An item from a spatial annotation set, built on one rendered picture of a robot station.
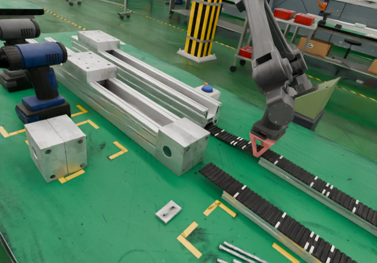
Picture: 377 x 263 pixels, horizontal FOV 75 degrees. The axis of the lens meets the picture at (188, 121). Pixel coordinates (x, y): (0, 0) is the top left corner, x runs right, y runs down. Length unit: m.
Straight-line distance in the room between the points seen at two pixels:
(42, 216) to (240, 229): 0.39
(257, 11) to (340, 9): 7.49
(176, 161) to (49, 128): 0.29
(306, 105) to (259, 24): 0.49
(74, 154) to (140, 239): 0.23
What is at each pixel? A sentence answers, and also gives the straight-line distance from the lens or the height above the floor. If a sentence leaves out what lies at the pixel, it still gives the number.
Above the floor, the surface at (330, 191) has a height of 0.81.
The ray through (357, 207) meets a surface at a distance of 0.73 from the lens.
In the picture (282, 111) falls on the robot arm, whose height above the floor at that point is 0.99.
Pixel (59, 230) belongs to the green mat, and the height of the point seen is 0.78.
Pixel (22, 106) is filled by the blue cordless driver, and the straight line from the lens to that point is 0.80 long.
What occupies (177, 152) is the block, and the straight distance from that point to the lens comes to 0.59.
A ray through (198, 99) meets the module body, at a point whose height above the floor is 0.85.
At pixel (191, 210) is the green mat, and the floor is 0.78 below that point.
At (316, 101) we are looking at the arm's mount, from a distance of 1.12.
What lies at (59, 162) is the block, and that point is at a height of 0.83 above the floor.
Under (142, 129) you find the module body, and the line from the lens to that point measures 0.66.
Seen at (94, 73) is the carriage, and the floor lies 0.89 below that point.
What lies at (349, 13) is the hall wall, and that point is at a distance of 8.22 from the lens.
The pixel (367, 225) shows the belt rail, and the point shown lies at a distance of 0.74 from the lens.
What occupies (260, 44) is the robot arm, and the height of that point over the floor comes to 1.09.
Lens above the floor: 1.22
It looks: 32 degrees down
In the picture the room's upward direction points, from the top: 11 degrees clockwise
